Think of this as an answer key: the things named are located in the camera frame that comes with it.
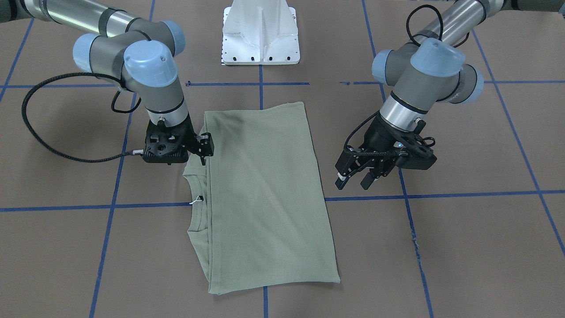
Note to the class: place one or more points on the olive green long-sleeve shirt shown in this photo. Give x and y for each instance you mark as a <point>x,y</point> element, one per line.
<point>259,216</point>

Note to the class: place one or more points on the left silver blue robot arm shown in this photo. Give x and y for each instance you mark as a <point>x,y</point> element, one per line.
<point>428,69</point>

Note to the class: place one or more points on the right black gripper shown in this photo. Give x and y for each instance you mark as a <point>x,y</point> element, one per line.
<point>204,145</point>

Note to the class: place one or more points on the white camera pole with base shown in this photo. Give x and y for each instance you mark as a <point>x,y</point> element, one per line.
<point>260,32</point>

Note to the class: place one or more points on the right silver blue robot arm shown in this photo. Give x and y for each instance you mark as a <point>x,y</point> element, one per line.
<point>134,54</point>

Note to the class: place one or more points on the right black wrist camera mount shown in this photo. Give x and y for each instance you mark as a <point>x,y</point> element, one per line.
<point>166,144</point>

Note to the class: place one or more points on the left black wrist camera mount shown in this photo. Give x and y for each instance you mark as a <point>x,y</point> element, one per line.
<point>416,152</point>

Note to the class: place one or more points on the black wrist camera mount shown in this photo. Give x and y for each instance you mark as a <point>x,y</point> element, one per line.
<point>416,152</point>
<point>166,144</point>

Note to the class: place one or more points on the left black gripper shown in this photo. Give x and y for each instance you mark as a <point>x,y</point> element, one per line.
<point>381,134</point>

